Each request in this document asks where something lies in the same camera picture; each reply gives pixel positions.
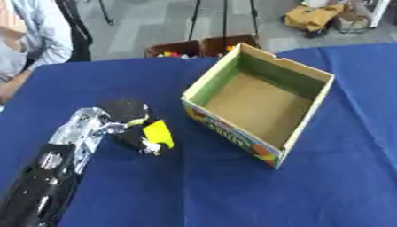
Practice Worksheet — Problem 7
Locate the person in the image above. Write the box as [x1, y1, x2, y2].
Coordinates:
[0, 0, 74, 105]

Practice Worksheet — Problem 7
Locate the yellow block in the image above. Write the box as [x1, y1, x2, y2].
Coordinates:
[141, 119, 177, 149]

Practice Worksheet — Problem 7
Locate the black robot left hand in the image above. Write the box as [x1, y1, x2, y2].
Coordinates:
[97, 97, 167, 157]

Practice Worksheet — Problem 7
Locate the tan cardboard box green inside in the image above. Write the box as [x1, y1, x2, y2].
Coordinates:
[180, 43, 337, 170]

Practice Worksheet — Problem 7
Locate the black tripod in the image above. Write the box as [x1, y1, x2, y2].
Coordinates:
[186, 0, 261, 45]

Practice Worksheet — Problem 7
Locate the cardboard box on floor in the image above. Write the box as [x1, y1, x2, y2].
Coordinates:
[331, 11, 372, 33]

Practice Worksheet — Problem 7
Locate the brown box of toys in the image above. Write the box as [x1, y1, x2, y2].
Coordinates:
[143, 39, 204, 59]
[199, 33, 262, 58]

